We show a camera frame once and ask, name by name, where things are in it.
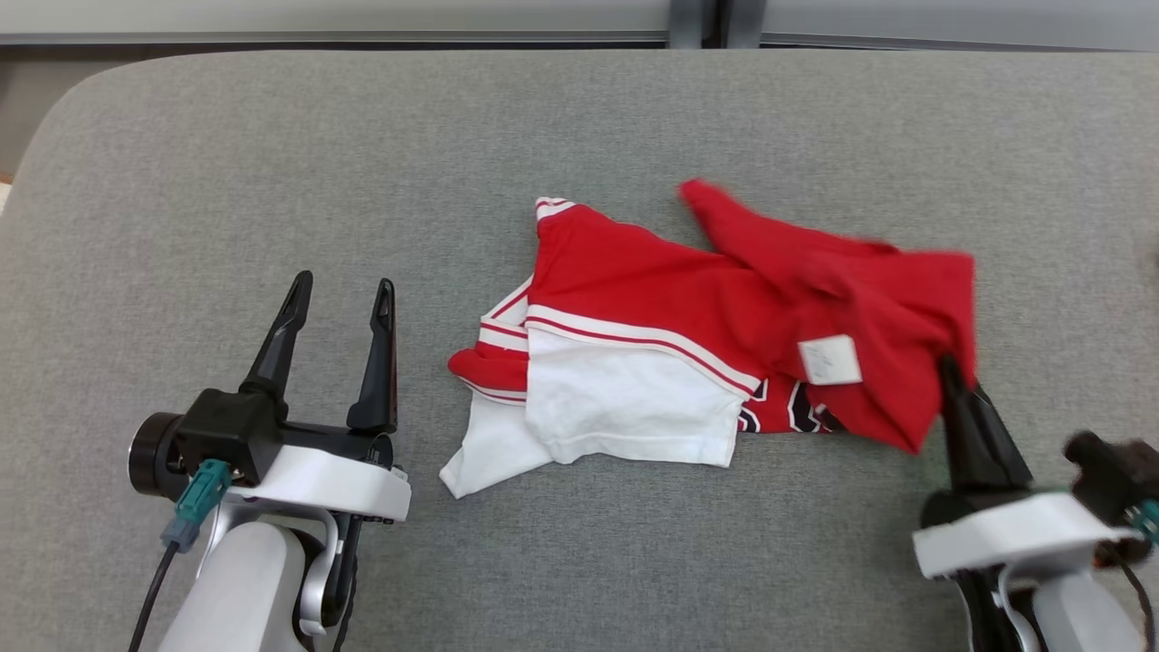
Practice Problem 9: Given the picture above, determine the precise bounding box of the left camera cable teal plug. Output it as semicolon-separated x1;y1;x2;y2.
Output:
127;459;234;652

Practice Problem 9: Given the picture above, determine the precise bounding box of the camera cable teal plug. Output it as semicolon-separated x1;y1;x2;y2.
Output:
127;459;234;652
1094;501;1159;652

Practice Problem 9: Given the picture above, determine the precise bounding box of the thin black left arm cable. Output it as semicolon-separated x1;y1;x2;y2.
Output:
330;514;363;652

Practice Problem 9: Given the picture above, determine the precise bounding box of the grey wall base rail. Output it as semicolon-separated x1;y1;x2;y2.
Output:
761;34;1159;53
0;32;671;48

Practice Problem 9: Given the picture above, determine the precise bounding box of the red white basketball jersey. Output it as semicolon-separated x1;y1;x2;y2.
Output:
439;178;979;501

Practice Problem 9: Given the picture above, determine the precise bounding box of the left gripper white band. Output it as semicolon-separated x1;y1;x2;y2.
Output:
226;271;414;525

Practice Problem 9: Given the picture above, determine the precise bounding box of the right camera cable teal plug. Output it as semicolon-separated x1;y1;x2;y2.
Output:
1094;501;1159;652

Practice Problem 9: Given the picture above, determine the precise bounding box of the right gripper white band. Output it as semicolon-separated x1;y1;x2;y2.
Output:
913;355;1145;581

